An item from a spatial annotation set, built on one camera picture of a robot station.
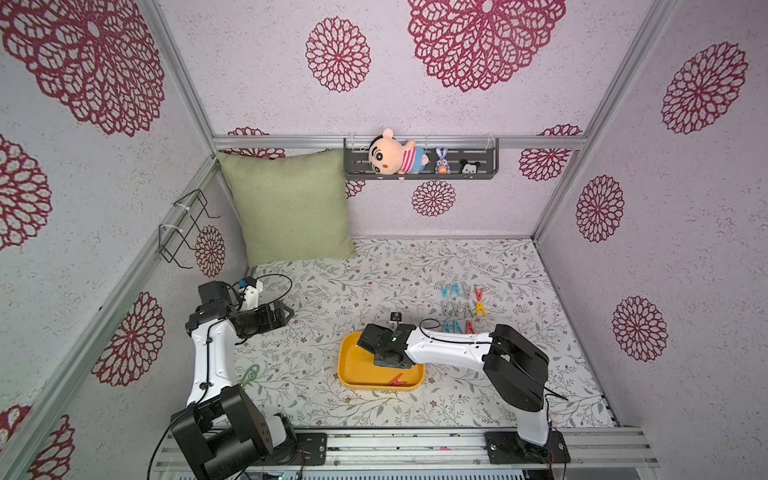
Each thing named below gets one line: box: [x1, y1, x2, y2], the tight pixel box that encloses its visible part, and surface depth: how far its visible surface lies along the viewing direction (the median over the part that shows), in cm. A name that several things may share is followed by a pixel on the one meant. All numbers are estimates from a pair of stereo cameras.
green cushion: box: [216, 148, 357, 268], surface depth 97 cm
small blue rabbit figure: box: [434, 146, 451, 175], surface depth 93 cm
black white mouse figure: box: [460, 159, 481, 174], surface depth 94 cm
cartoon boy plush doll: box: [368, 128, 430, 181], surface depth 87 cm
